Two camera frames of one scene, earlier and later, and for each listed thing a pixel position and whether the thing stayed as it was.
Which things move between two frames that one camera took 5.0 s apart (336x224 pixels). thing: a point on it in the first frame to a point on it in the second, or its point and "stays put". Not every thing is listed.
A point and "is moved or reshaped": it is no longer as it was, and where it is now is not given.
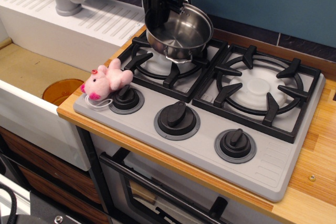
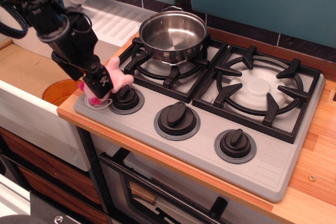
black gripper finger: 176,3 to 75,71
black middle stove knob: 177,122 stays put
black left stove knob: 126,100 stays put
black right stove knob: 235,146 stays put
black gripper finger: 157,11 to 100,82
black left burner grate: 183,80 stays put
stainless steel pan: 182,36 is moved or reshaped
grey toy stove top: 240,111 stays put
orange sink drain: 57,92 stays put
